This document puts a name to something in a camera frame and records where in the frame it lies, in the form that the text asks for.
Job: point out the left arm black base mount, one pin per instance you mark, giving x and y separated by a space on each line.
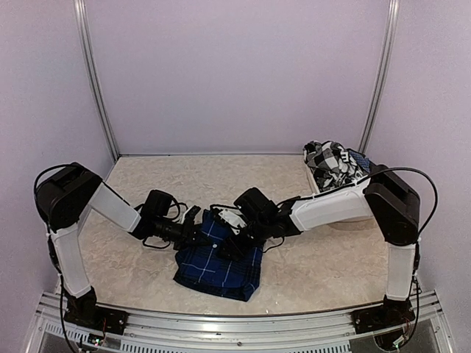
103 319

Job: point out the white plastic basin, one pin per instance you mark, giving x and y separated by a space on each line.
339 224

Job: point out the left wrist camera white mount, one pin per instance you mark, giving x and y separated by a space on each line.
190 214

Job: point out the aluminium frame post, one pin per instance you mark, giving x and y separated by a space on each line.
93 78
381 75

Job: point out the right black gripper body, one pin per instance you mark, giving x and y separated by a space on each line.
243 248

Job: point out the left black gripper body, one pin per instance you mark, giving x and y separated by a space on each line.
182 237

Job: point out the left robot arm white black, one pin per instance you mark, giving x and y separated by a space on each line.
65 195

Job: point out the blue plaid long sleeve shirt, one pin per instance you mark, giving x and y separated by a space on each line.
200 269

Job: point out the front aluminium rail base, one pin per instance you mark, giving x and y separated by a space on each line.
153 331

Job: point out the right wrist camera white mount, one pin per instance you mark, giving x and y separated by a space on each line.
228 218

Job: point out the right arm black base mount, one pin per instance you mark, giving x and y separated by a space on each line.
380 317

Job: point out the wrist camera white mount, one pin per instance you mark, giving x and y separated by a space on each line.
228 218
190 214

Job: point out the grey black patterned shirt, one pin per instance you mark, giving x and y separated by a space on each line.
330 165

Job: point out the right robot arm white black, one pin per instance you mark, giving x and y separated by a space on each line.
382 197

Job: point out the right aluminium frame post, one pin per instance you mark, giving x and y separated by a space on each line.
381 75

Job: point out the left aluminium frame post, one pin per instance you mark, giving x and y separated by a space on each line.
93 78

